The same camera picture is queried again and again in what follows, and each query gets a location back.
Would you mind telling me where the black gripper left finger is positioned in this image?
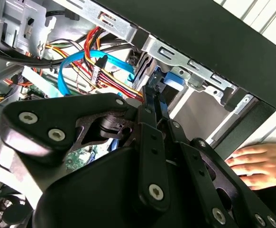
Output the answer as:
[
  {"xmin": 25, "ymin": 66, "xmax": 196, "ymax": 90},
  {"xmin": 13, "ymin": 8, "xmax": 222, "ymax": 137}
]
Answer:
[{"xmin": 0, "ymin": 85, "xmax": 171, "ymax": 213}]

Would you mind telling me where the person's right hand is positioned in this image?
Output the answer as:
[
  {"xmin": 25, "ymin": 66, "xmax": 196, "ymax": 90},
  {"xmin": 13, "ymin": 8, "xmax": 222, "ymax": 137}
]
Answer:
[{"xmin": 225, "ymin": 142, "xmax": 276, "ymax": 190}]

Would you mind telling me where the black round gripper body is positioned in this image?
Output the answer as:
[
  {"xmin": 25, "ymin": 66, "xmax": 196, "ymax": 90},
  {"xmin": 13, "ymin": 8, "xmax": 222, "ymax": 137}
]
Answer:
[{"xmin": 32, "ymin": 146, "xmax": 211, "ymax": 228}]

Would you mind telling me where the hard disk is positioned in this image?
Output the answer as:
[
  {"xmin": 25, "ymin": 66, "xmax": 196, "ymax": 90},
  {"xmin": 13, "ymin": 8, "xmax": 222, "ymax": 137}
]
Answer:
[{"xmin": 128, "ymin": 48, "xmax": 185, "ymax": 92}]

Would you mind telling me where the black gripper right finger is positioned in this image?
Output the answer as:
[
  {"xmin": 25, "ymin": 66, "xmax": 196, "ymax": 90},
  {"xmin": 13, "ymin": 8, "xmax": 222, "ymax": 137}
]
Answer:
[{"xmin": 155, "ymin": 85, "xmax": 276, "ymax": 228}]

